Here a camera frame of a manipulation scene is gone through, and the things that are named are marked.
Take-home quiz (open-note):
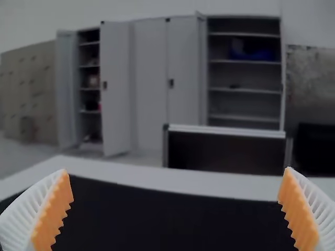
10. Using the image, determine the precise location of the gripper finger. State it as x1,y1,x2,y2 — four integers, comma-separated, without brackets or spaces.
0,168,75,251
277,166,335,251

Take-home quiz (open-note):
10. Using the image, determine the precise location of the black crate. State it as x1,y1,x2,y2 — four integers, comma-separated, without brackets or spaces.
292,122,335,176

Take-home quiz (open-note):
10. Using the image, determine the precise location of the black panelled table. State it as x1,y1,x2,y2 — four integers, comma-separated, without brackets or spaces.
161,122,293,176

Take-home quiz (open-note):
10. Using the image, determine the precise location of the beige cardboard box stack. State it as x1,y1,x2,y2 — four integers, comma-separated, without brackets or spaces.
0,39,59,145

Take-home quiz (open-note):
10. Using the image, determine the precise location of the black mat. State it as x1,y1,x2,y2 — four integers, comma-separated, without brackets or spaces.
0,174,299,251

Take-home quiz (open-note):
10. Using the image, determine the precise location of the grey cupboard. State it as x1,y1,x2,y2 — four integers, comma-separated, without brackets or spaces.
132,10,285,133
55,20,132,158

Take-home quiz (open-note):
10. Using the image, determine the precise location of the blue container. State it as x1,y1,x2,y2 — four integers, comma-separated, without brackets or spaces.
229,38,273,61

